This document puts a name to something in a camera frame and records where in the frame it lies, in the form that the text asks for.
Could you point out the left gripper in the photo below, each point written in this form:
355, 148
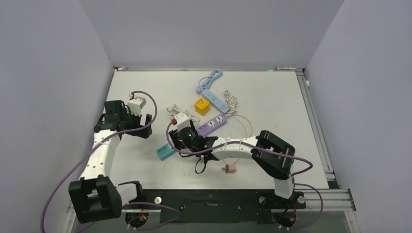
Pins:
144, 132

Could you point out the teal power strip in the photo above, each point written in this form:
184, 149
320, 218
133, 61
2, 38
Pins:
165, 152

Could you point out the aluminium front frame rail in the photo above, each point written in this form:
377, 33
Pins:
326, 200

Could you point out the aluminium right frame rail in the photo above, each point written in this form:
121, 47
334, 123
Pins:
317, 131

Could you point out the purple power strip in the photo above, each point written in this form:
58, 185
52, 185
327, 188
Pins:
212, 125

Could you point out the light blue power strip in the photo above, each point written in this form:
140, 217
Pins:
215, 101

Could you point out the yellow cube socket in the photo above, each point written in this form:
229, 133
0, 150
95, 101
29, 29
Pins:
202, 106

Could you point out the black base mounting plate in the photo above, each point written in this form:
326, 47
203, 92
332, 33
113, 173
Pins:
217, 205

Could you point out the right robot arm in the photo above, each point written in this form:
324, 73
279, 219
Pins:
270, 152

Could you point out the aluminium frame rail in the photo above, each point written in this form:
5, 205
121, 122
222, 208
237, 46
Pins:
317, 131
326, 200

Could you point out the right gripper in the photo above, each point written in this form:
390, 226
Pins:
178, 143

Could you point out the brown wall charger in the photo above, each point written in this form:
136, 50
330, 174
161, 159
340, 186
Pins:
229, 168

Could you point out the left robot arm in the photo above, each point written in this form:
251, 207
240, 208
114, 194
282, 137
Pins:
94, 196

